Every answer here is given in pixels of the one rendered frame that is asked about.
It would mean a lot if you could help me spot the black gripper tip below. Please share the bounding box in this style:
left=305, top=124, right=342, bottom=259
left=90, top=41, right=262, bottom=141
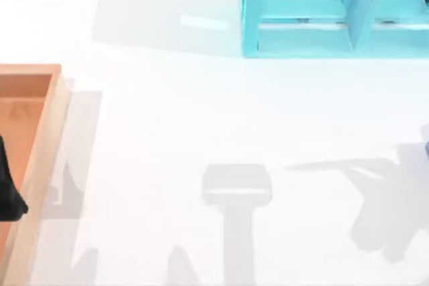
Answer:
left=0, top=135, right=29, bottom=222

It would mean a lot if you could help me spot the light blue rack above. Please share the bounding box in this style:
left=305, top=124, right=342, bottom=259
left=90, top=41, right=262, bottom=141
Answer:
left=239, top=0, right=429, bottom=59

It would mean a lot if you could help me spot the shallow salmon-coloured box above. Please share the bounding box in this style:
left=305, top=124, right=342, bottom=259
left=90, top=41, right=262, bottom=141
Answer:
left=0, top=63, right=72, bottom=286

